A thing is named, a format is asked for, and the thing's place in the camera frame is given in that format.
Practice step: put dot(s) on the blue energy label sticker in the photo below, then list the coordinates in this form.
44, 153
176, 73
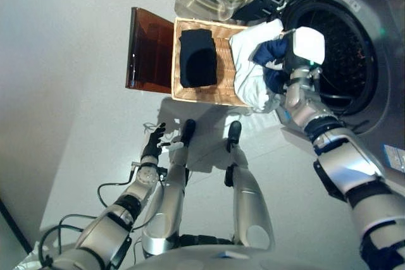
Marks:
394, 156

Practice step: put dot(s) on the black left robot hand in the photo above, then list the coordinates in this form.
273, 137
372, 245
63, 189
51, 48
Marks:
153, 143

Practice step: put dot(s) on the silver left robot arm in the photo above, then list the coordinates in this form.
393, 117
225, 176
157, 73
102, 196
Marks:
104, 235

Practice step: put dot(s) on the brown transparent acrylic stool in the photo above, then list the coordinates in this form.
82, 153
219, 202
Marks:
152, 55

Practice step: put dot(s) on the white garment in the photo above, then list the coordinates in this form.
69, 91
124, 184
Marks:
246, 67

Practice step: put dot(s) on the black folded garment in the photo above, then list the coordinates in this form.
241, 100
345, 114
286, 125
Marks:
197, 58

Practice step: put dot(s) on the white low platform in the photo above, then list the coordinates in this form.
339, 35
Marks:
9, 251

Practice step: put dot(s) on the grey front-load washing machine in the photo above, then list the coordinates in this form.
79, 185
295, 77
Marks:
389, 77

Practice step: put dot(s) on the silver right robot leg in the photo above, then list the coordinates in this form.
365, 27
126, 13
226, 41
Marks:
250, 206

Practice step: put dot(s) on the shallow wicker laundry basket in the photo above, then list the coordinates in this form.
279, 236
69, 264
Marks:
226, 55

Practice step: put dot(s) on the grey robot torso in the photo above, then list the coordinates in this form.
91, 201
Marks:
221, 262

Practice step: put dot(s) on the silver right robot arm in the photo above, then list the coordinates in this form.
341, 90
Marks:
341, 162

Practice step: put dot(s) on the navy blue garment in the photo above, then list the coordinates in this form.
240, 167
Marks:
269, 52

